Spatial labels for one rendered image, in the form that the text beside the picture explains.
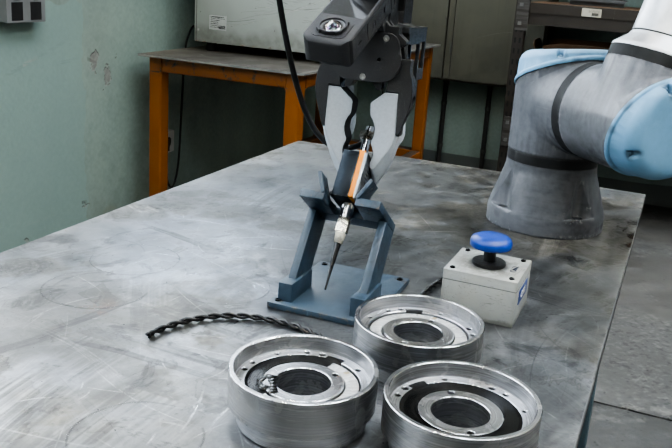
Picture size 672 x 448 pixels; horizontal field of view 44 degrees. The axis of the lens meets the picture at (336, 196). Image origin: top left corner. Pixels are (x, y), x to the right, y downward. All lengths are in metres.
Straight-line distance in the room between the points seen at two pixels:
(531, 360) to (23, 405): 0.40
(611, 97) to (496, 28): 3.46
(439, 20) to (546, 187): 3.44
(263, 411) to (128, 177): 2.52
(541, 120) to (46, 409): 0.67
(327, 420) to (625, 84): 0.55
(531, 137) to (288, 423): 0.61
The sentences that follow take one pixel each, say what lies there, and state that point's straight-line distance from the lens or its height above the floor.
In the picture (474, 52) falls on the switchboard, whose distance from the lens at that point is 4.43.
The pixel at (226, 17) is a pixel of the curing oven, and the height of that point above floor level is 0.91.
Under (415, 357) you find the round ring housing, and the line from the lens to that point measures 0.64.
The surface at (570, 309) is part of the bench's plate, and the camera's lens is 0.86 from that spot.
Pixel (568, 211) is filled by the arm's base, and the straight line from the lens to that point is 1.07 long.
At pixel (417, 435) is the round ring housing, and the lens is 0.54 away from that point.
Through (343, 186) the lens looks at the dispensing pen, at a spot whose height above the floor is 0.91.
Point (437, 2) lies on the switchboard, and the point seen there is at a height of 0.95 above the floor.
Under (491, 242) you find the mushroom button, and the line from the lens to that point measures 0.79.
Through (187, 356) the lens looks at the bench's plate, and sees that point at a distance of 0.69.
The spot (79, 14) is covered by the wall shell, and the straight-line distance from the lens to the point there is 2.76.
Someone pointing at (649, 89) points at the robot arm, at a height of 1.01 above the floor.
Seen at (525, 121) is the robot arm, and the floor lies 0.94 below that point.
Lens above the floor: 1.11
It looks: 16 degrees down
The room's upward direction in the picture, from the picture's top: 4 degrees clockwise
